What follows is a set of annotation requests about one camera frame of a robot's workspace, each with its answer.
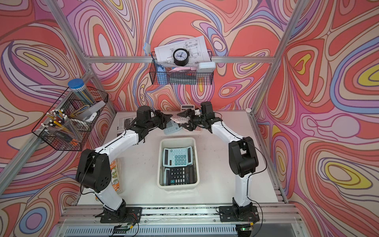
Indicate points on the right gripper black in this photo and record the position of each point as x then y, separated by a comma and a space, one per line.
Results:
191, 126

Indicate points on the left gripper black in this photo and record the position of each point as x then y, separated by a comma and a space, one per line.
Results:
162, 118

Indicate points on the pink calculator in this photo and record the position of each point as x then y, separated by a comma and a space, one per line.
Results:
187, 106
179, 119

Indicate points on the light blue calculator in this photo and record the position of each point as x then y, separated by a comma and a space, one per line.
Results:
177, 157
166, 175
172, 127

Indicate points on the black calculator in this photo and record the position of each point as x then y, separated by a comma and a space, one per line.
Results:
182, 175

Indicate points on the light blue calculator front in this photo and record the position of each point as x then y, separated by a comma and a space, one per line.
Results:
166, 175

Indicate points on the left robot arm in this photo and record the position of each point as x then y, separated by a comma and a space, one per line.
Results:
94, 171

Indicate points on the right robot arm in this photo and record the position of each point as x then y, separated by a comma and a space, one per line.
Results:
243, 160

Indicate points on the pink calculator back top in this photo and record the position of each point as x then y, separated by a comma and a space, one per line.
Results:
187, 106

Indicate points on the white plastic storage box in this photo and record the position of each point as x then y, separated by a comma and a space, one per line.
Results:
179, 142

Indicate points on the white rounded device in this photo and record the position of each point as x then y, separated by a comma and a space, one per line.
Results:
206, 67

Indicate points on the black round clock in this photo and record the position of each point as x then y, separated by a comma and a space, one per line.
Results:
181, 57

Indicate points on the white paper drawing sheet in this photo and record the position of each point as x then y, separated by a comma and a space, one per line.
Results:
195, 46

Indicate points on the white stapler in basket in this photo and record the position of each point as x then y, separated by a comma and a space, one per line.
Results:
88, 113

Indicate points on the orange paperback book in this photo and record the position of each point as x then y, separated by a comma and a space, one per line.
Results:
116, 176

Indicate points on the blue lid pencil jar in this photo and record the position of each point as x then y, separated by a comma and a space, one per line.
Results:
81, 91

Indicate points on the clear cup of pencils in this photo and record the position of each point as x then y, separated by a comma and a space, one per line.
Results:
60, 126

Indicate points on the black wire basket back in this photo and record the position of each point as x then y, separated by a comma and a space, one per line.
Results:
161, 75

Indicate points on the black wire basket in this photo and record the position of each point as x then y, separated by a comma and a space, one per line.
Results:
161, 75
69, 103

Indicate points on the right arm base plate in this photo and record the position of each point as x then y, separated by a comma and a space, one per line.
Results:
235, 213

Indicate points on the black wire basket left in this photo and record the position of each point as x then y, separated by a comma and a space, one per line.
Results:
69, 103

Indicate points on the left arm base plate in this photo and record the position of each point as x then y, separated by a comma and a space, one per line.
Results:
124, 215

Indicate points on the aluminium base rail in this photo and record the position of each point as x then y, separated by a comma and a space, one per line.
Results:
192, 220

